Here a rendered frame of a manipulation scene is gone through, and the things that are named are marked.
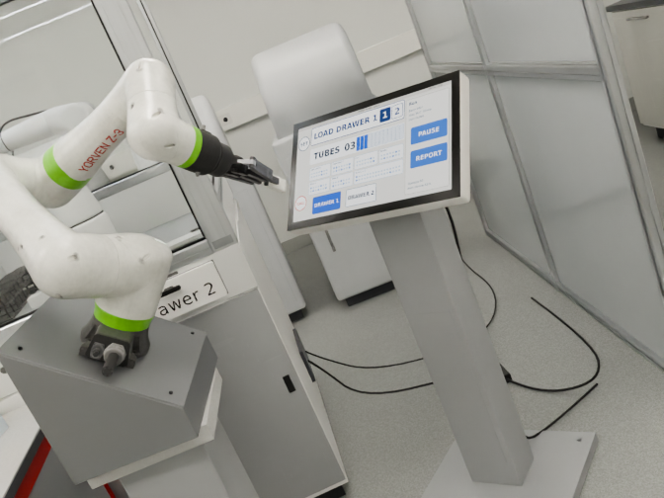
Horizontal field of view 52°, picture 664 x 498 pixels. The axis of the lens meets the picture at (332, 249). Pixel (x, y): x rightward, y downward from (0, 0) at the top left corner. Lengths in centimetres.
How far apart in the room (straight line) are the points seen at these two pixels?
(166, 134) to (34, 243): 33
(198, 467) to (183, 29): 397
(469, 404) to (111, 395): 100
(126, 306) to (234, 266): 61
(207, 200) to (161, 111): 61
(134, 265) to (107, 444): 36
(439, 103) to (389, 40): 353
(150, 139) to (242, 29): 378
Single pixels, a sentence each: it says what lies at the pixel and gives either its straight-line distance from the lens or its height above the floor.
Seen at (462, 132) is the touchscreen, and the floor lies 107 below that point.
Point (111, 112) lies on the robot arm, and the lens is 156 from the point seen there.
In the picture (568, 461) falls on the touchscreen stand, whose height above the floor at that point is 3.
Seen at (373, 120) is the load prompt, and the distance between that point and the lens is 174.
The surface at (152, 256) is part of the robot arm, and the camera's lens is 144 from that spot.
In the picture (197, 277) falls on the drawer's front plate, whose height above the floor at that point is 90.
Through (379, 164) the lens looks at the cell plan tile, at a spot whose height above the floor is 106.
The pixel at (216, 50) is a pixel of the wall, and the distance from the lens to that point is 514.
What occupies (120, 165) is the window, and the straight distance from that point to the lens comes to 200.
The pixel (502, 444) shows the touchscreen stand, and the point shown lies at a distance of 204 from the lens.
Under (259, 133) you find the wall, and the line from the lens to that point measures 515.
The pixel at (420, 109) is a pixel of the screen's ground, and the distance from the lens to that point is 166.
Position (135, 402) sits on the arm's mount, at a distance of 143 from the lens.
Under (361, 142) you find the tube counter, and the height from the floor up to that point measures 111.
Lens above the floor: 138
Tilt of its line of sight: 16 degrees down
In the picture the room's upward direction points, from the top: 23 degrees counter-clockwise
